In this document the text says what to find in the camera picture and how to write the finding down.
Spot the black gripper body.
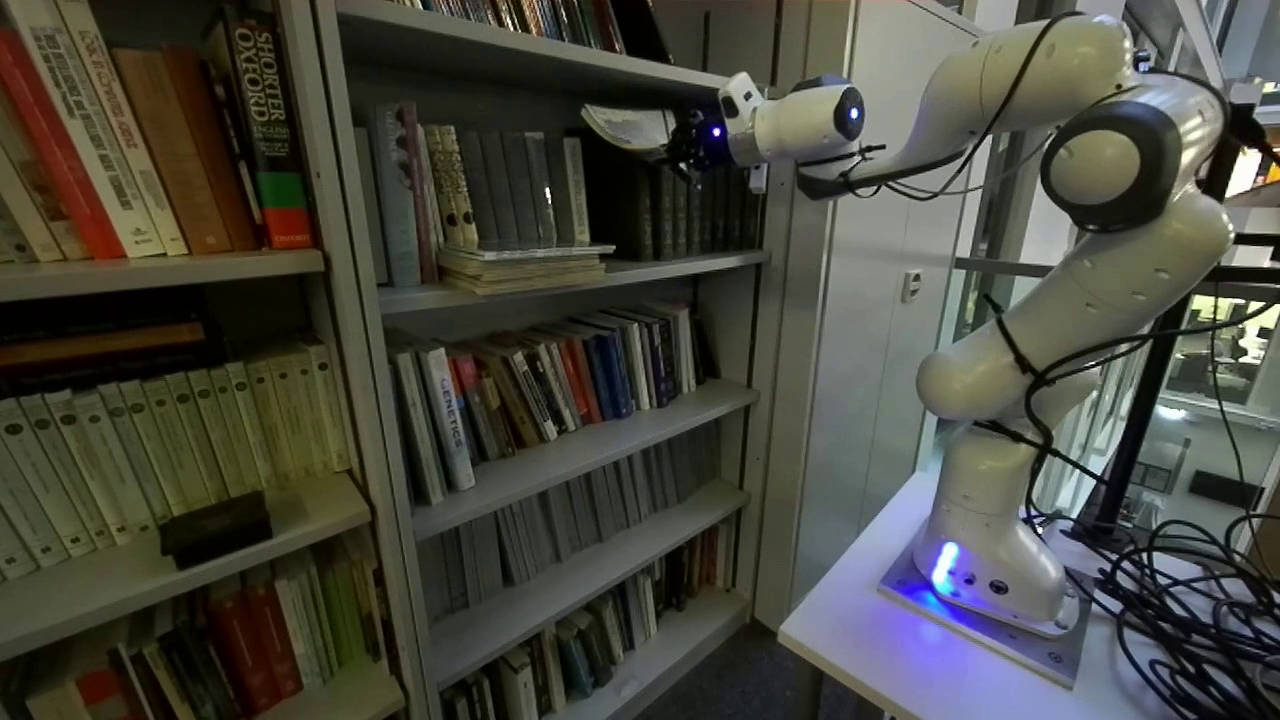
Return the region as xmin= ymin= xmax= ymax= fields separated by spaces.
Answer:
xmin=672 ymin=108 xmax=735 ymax=175

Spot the pale grey paperback book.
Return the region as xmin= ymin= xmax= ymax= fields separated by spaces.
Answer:
xmin=576 ymin=102 xmax=678 ymax=164

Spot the light grey spine book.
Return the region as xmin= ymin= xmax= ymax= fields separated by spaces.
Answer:
xmin=552 ymin=133 xmax=596 ymax=258

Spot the cream patterned spine book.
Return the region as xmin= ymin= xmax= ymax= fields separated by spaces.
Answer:
xmin=419 ymin=120 xmax=489 ymax=272

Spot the slim blue book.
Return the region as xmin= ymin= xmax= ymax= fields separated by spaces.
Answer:
xmin=582 ymin=332 xmax=633 ymax=421

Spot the slim red book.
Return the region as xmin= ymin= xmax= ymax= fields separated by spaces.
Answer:
xmin=554 ymin=336 xmax=608 ymax=434

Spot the tall blue-grey book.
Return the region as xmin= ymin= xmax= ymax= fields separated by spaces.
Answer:
xmin=366 ymin=103 xmax=427 ymax=289

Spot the grey metal bookshelf unit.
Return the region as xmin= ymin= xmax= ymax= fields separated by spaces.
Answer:
xmin=0 ymin=0 xmax=411 ymax=720
xmin=312 ymin=0 xmax=783 ymax=720

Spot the white book dark lettering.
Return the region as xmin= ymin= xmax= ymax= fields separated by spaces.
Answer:
xmin=416 ymin=343 xmax=479 ymax=498

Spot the slim grey book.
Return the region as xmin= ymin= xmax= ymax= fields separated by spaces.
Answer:
xmin=387 ymin=349 xmax=452 ymax=514

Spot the black book red green base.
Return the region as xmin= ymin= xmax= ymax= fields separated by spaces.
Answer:
xmin=210 ymin=5 xmax=319 ymax=258

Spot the brown hardcover book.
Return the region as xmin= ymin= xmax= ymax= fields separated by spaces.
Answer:
xmin=110 ymin=44 xmax=260 ymax=258

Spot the black metal stand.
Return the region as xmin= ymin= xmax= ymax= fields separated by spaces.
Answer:
xmin=1073 ymin=91 xmax=1280 ymax=544

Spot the white book black lettering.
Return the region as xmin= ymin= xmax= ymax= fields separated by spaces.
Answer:
xmin=5 ymin=0 xmax=191 ymax=262

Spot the small black box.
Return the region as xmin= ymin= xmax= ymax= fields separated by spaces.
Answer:
xmin=156 ymin=487 xmax=280 ymax=572

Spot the flat-lying brown book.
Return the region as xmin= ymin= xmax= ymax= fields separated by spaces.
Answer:
xmin=0 ymin=316 xmax=210 ymax=378

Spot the red hardcover book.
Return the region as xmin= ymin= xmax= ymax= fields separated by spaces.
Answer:
xmin=0 ymin=23 xmax=130 ymax=268

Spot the cream paperback book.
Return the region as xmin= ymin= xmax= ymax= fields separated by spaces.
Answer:
xmin=0 ymin=397 xmax=71 ymax=572
xmin=95 ymin=378 xmax=177 ymax=534

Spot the dark red book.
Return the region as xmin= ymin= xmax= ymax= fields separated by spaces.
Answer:
xmin=202 ymin=578 xmax=302 ymax=711

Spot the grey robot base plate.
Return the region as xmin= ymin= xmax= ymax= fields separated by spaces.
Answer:
xmin=877 ymin=534 xmax=1095 ymax=694

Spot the black cable bundle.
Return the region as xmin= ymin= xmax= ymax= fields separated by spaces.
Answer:
xmin=1014 ymin=494 xmax=1280 ymax=720

